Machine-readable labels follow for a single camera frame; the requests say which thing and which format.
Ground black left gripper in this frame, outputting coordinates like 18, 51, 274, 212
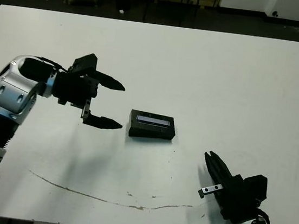
47, 64, 130, 133

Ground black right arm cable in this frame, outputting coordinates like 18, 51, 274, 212
254, 208, 274, 224

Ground black box lid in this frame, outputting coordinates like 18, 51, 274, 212
127, 109, 179, 142

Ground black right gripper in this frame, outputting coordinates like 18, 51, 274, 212
195, 150, 267, 224

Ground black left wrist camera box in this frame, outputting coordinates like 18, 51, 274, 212
68, 50, 99, 78

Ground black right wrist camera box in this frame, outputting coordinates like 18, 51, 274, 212
242, 172, 270, 206

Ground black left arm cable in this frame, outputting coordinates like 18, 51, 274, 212
36, 56, 72, 75

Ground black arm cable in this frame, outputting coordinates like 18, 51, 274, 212
36, 56, 72, 75
254, 208, 274, 224

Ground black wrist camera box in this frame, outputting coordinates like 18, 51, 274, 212
68, 50, 99, 78
242, 172, 270, 206

